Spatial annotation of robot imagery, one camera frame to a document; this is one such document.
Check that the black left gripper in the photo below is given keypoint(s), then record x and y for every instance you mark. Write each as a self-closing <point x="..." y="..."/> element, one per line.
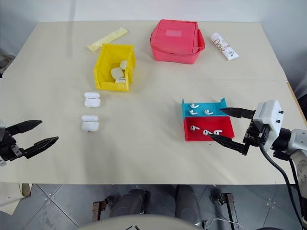
<point x="9" y="149"/>

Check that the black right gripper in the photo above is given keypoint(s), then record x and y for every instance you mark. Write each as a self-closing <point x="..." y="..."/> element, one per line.
<point x="255" y="136"/>

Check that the white earbud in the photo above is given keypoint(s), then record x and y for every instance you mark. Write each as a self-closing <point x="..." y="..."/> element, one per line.
<point x="193" y="105"/>
<point x="206" y="132"/>
<point x="193" y="127"/>
<point x="208" y="111"/>
<point x="192" y="111"/>
<point x="217" y="132"/>

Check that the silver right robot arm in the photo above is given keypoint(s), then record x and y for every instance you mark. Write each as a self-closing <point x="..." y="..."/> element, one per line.
<point x="298" y="141"/>

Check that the pink fabric pouch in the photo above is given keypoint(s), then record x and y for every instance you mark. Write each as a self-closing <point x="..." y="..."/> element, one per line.
<point x="176" y="40"/>

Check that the yellow plastic bin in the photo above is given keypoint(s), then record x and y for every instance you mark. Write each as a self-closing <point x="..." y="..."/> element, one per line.
<point x="105" y="60"/>

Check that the red plastic tray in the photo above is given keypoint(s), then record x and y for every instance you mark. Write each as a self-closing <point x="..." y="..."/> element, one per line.
<point x="216" y="124"/>

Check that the teal plastic tray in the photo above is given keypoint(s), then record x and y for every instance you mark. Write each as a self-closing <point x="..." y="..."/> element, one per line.
<point x="216" y="106"/>

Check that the white cloth bag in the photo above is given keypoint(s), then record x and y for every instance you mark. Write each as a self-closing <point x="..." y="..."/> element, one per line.
<point x="10" y="198"/>

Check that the grey round object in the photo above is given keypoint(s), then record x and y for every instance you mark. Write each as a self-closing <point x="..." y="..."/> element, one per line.
<point x="5" y="62"/>

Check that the white cosmetic tube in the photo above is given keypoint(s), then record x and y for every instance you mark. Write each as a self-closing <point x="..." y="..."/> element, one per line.
<point x="223" y="45"/>

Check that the pale yellow sachet packet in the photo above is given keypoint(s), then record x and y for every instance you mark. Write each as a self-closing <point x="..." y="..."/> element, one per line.
<point x="108" y="38"/>

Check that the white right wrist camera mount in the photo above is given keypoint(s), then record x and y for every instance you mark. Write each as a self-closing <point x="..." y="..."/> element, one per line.
<point x="267" y="115"/>

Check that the rusty metal table frame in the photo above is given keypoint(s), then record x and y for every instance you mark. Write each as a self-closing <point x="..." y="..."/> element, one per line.
<point x="231" y="208"/>
<point x="97" y="212"/>

